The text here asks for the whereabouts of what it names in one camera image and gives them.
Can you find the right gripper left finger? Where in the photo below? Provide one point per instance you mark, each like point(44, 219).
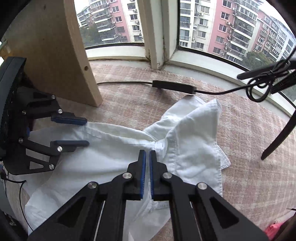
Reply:
point(97, 211)

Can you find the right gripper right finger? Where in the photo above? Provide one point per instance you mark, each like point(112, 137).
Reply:
point(197, 211)

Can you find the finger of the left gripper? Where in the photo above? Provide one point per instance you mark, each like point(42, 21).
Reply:
point(54, 151)
point(37, 104)

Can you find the light plywood board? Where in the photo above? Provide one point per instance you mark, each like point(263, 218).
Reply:
point(47, 34)

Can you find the pink folded garment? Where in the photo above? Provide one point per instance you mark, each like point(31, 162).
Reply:
point(273, 228)

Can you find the pink plaid table cloth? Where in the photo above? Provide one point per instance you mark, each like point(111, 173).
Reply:
point(200, 138)

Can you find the ring light on tripod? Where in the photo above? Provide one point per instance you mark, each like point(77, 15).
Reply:
point(267, 83)

